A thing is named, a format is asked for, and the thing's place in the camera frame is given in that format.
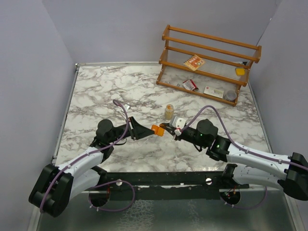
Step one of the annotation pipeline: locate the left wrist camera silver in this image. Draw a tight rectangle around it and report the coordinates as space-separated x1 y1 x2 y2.
122 104 130 111

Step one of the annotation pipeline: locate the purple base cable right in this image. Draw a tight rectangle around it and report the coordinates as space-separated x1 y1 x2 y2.
223 186 268 210

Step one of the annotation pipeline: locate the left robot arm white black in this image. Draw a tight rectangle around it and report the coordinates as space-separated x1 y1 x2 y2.
28 117 154 217

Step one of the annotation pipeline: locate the clear round jar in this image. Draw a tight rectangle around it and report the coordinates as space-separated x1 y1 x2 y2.
224 90 237 102

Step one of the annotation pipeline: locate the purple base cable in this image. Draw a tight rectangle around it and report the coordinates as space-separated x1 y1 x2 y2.
223 186 268 210
88 180 136 212

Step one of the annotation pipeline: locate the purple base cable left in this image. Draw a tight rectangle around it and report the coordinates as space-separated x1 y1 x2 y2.
88 180 136 212

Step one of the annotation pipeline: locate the orange pill organizer box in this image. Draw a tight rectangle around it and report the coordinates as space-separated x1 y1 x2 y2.
151 125 165 137

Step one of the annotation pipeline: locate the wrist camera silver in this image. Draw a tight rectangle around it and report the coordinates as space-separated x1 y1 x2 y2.
122 104 130 111
169 115 186 129

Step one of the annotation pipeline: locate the yellow small container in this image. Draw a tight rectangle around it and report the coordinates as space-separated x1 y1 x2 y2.
235 67 245 76

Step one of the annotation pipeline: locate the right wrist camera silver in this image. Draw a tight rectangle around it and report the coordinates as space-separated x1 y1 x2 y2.
169 115 186 129

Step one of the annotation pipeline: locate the wooden three-tier shelf rack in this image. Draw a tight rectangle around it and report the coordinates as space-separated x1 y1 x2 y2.
156 25 262 106

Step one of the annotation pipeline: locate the orange spiral notebook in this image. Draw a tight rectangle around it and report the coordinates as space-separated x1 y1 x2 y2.
183 55 205 71

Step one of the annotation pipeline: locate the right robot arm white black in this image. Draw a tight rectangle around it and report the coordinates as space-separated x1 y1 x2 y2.
160 118 308 201

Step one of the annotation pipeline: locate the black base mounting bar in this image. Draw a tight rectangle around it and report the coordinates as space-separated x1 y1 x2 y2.
91 167 249 201

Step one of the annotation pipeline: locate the red white torn packet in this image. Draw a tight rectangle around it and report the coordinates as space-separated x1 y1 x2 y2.
182 79 199 91

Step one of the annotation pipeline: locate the white red medicine box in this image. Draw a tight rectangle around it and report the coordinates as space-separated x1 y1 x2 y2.
204 86 224 99

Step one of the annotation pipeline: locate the clear pill bottle gold lid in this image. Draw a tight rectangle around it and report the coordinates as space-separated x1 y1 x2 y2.
165 104 174 120

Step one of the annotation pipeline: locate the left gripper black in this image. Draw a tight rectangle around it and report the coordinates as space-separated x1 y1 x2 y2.
108 116 155 143

